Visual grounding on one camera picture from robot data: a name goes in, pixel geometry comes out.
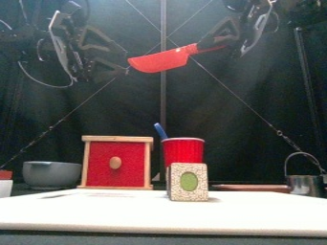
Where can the red plastic cup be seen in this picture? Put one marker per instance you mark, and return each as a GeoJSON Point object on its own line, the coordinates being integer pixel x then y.
{"type": "Point", "coordinates": [183, 151]}

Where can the red toy knife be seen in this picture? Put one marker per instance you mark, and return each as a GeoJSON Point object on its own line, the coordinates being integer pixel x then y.
{"type": "Point", "coordinates": [161, 60]}

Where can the dark metal frame post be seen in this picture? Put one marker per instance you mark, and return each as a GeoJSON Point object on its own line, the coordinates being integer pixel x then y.
{"type": "Point", "coordinates": [305, 79]}

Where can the vertical metal frame pole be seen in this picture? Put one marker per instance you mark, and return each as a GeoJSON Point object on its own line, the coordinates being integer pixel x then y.
{"type": "Point", "coordinates": [163, 95]}

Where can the grey bowl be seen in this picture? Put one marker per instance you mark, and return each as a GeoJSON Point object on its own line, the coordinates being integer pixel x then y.
{"type": "Point", "coordinates": [49, 173]}

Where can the blue plastic utensil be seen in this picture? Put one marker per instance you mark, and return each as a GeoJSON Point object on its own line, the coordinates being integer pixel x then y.
{"type": "Point", "coordinates": [160, 130]}

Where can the toy sushi block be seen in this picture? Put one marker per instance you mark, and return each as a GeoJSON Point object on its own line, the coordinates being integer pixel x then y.
{"type": "Point", "coordinates": [188, 182]}

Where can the red and white cup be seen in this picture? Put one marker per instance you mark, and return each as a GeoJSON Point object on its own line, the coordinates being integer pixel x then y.
{"type": "Point", "coordinates": [5, 183]}

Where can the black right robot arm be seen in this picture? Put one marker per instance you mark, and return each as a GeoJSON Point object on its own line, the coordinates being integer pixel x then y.
{"type": "Point", "coordinates": [237, 4]}

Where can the white cutting board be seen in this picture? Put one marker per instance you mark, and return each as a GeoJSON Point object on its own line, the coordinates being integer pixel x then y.
{"type": "Point", "coordinates": [161, 213]}

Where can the brown wooden tray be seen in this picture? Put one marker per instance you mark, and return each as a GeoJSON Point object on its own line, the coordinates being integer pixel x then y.
{"type": "Point", "coordinates": [251, 188]}

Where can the wooden box with red drawer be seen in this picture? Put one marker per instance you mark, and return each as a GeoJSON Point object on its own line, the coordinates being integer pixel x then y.
{"type": "Point", "coordinates": [115, 162]}

